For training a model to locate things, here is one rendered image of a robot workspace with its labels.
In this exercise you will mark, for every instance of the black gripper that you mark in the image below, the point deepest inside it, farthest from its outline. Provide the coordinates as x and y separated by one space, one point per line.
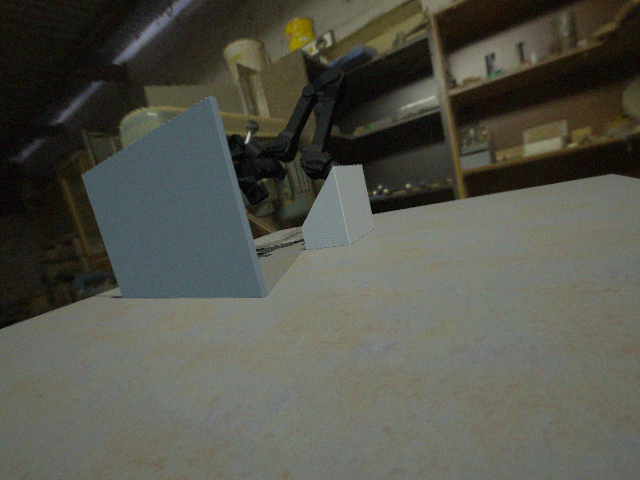
252 170

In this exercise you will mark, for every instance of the dark grey flat panel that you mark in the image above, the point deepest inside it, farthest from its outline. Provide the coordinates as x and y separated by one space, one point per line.
171 215

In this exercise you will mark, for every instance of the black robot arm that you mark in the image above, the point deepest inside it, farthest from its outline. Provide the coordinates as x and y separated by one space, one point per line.
315 161

